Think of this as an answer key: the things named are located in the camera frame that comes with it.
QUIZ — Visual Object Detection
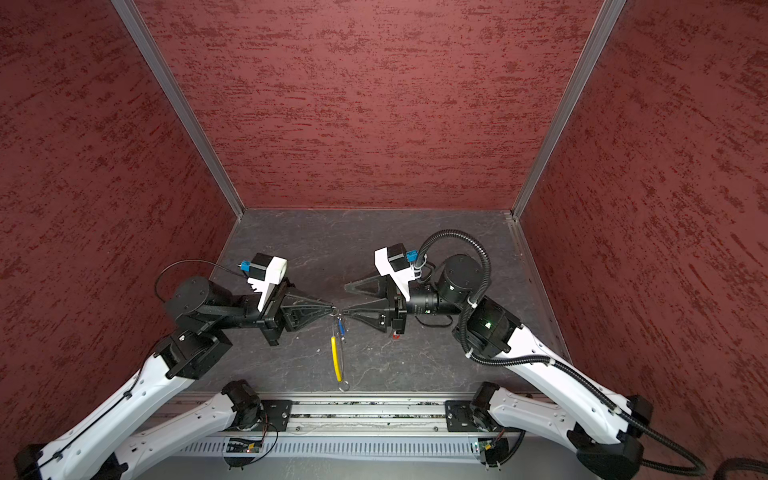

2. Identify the black corrugated cable conduit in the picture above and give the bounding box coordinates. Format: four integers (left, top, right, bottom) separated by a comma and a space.
415, 229, 708, 479

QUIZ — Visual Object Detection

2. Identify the left circuit board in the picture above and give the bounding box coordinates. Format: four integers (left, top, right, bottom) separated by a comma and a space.
225, 438, 264, 455

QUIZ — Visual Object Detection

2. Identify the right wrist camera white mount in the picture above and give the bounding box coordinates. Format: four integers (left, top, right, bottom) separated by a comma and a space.
374, 243, 419, 301

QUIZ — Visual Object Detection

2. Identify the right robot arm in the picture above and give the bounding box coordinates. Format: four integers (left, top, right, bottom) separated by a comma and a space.
343, 249, 653, 479

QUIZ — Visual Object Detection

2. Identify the black cable bottom right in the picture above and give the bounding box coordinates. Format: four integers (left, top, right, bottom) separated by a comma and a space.
711, 457, 768, 480

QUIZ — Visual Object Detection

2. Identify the left aluminium corner post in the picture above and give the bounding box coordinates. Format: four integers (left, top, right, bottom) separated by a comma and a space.
111, 0, 246, 220

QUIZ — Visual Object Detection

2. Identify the circuit board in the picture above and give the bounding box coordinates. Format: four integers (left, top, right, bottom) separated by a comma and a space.
477, 438, 510, 468
225, 438, 264, 455

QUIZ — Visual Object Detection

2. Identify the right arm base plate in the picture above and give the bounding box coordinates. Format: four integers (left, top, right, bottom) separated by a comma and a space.
444, 400, 500, 432

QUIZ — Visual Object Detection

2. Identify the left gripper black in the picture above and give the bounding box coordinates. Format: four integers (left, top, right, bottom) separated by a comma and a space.
211, 274, 334, 344

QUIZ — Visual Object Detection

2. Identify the aluminium corner post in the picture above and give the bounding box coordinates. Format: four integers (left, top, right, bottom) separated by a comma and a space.
111, 0, 246, 220
511, 0, 626, 222

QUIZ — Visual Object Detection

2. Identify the white slotted cable duct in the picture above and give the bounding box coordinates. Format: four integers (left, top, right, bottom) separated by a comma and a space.
176, 436, 480, 463

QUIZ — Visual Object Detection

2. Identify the aluminium mounting rail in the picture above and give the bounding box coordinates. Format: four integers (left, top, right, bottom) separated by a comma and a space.
143, 393, 610, 438

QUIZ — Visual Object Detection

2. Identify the right circuit board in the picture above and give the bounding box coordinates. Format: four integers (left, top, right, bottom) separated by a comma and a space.
477, 438, 510, 468

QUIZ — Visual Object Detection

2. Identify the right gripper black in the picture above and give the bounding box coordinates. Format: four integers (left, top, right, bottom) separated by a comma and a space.
348, 265, 470, 334

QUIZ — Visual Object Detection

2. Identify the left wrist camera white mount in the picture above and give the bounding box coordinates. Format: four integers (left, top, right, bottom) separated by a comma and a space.
239, 253, 288, 312

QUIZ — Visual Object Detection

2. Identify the yellow capped key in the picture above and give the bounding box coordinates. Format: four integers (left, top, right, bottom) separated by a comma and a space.
330, 336, 343, 383

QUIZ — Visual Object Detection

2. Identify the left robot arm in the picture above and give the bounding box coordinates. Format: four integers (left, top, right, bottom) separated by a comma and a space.
14, 276, 334, 479

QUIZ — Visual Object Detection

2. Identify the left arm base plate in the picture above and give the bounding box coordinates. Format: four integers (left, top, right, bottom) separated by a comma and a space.
234, 399, 294, 433

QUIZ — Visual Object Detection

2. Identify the metal keyring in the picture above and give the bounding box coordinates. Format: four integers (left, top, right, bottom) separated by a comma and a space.
331, 309, 351, 392

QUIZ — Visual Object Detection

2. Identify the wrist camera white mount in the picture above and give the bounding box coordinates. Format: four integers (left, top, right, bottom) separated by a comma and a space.
239, 253, 288, 312
374, 243, 419, 301

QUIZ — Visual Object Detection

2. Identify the right aluminium corner post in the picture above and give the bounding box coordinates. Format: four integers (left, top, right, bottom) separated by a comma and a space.
511, 0, 626, 222

